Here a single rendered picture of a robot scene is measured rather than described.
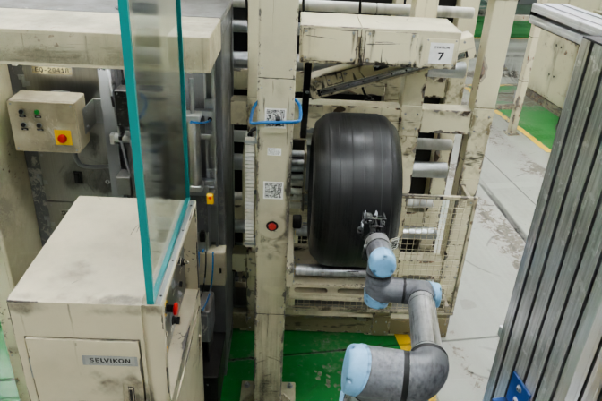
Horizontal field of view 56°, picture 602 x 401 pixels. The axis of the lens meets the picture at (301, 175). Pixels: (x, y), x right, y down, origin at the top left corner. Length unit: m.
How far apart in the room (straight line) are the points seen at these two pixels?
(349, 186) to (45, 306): 0.99
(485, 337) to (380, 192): 1.75
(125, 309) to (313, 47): 1.18
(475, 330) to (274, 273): 1.56
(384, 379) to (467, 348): 2.10
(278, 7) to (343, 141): 0.50
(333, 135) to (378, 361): 0.92
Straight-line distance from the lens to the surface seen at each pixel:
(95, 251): 1.78
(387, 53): 2.24
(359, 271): 2.27
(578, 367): 1.27
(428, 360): 1.39
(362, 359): 1.36
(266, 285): 2.39
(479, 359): 3.39
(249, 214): 2.22
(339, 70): 2.39
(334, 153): 1.97
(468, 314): 3.66
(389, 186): 1.97
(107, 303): 1.58
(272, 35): 1.94
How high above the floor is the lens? 2.25
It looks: 27 degrees down
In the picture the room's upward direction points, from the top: 3 degrees clockwise
